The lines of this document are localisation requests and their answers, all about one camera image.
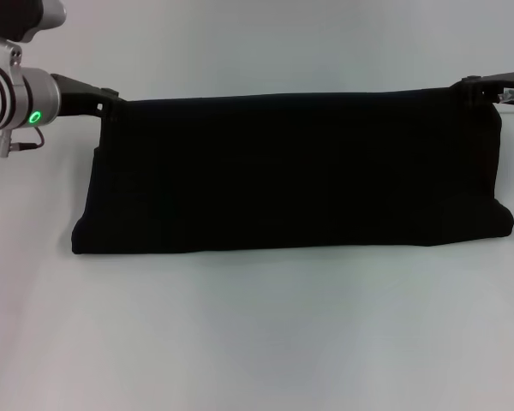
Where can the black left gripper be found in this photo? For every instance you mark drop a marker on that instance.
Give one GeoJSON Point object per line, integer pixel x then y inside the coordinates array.
{"type": "Point", "coordinates": [77, 98]}

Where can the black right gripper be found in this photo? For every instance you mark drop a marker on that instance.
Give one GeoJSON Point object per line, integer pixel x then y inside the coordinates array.
{"type": "Point", "coordinates": [505, 83]}

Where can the black t-shirt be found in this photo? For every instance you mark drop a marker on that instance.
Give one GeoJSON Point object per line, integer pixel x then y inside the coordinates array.
{"type": "Point", "coordinates": [282, 171]}

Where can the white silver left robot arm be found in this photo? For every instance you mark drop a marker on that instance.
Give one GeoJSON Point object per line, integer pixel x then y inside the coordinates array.
{"type": "Point", "coordinates": [17, 98]}

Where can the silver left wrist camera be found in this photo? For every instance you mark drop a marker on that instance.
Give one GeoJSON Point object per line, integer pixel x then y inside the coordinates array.
{"type": "Point", "coordinates": [13, 21]}

